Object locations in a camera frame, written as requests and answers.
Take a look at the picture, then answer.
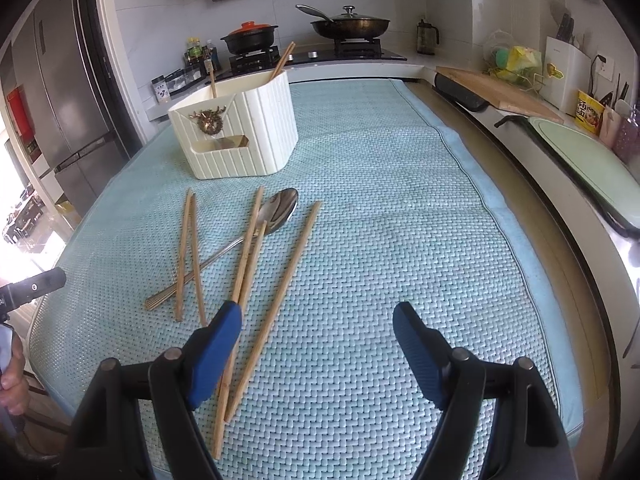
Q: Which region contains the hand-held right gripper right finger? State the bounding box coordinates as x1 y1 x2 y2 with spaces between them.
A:
392 302 576 480

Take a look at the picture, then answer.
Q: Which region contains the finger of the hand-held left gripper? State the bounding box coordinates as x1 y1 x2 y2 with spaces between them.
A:
0 267 67 311

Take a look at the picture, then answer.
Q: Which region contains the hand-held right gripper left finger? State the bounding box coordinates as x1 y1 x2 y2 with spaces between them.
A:
65 300 243 480

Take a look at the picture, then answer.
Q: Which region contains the metal spoon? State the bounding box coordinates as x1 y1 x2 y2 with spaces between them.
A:
144 187 300 311

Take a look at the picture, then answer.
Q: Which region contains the cream ribbed utensil holder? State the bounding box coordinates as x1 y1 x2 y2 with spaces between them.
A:
167 70 300 181

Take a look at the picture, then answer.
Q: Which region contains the person's left hand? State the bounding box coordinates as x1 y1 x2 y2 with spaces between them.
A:
0 332 32 417

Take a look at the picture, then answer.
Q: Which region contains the light blue woven mat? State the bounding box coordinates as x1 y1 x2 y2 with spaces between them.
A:
27 77 585 480

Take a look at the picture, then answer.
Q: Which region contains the grey refrigerator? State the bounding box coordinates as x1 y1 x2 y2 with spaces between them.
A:
0 0 145 207

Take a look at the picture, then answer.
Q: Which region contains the spice jar set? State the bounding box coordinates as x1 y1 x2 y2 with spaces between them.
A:
151 67 204 102

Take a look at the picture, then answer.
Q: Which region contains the green cutting board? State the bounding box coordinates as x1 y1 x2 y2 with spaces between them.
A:
528 116 640 233

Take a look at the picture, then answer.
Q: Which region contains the wooden cutting board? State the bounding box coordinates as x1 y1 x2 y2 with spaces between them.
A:
434 65 565 124

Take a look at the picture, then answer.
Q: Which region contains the yellow paper cup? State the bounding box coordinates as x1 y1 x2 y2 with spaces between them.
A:
574 89 607 136

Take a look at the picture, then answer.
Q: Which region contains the purple soap bottle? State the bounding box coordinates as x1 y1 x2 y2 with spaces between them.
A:
612 104 640 166

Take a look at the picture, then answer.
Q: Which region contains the white knife block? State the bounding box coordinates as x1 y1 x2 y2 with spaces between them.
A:
542 11 592 114

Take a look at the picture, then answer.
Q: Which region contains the black gas stove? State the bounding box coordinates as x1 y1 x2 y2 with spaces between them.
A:
229 40 409 74

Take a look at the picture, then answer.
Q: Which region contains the dark glass kettle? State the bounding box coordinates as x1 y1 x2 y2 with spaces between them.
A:
416 19 441 56

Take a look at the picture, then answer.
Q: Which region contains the black clay pot red lid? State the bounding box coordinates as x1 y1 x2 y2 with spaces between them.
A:
220 21 279 56

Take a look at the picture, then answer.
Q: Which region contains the wok with glass lid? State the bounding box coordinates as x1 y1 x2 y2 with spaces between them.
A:
295 4 392 42

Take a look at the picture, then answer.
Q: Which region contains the red wall box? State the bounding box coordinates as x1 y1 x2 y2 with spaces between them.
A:
5 87 42 164

